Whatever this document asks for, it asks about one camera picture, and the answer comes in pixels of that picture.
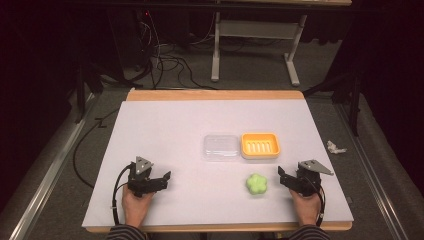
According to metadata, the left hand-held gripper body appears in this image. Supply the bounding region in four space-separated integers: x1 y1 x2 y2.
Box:
127 155 160 198

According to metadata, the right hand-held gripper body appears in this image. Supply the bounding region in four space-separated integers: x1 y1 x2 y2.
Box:
295 159 335 198

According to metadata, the green flower-shaped soap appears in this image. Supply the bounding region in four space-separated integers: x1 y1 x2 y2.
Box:
245 172 269 196

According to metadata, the yellow soap dish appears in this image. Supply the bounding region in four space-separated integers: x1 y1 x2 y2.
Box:
240 131 282 160

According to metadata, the person's left hand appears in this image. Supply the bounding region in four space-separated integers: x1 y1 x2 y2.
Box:
121 184 157 230

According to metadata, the person's right hand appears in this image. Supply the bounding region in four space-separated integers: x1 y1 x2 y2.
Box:
288 188 323 228

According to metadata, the crumpled white paper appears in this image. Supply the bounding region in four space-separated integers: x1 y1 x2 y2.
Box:
326 139 348 155

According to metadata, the white table mat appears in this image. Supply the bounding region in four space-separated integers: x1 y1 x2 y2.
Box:
81 99 355 228

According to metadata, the clear plastic container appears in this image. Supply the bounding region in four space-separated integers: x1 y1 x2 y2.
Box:
202 133 241 163

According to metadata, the wooden table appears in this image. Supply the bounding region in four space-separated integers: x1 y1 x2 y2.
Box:
85 88 354 234

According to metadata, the black stand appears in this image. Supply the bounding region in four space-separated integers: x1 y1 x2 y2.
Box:
73 63 104 125
301 71 364 138

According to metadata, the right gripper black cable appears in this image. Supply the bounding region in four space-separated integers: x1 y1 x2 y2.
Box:
311 179 327 228

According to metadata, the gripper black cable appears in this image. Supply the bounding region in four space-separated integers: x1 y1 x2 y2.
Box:
111 164 134 228
311 179 327 228

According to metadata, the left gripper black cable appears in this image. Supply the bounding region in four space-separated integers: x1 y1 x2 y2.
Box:
111 164 134 228

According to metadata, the metal floor rail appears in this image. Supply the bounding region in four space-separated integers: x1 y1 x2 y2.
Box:
8 92 98 240
336 103 409 240

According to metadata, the black cable on floor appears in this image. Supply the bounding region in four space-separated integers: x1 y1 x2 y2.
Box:
72 108 120 190

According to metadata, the bundle of cables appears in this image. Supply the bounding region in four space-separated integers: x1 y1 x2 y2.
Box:
133 9 218 92

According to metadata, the white metal desk frame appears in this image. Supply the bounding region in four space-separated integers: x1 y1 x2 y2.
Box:
210 11 308 88

